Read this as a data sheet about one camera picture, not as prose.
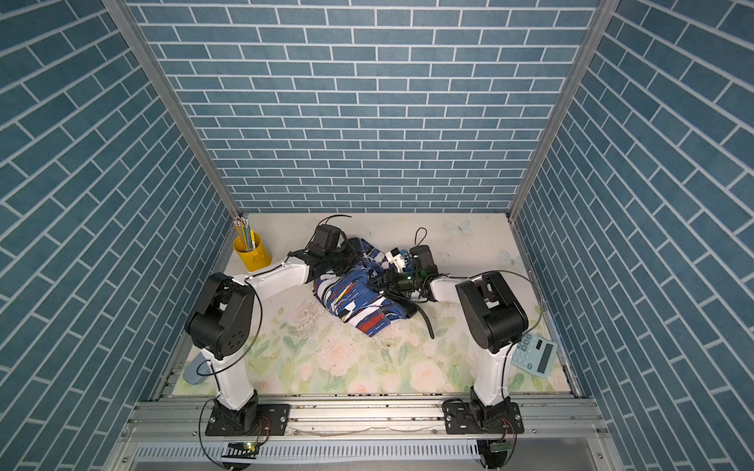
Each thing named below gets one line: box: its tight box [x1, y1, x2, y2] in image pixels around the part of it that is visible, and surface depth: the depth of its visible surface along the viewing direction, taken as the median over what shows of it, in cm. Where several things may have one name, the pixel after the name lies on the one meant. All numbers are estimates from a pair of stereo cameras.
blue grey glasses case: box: [182, 351, 212, 386], surface depth 81 cm
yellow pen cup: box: [232, 233, 273, 273], surface depth 100 cm
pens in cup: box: [233, 214, 257, 252], surface depth 100 cm
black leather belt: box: [382, 292, 435, 340], surface depth 88 cm
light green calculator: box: [510, 332, 558, 378], surface depth 82 cm
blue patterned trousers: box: [313, 238, 413, 337], surface depth 88 cm
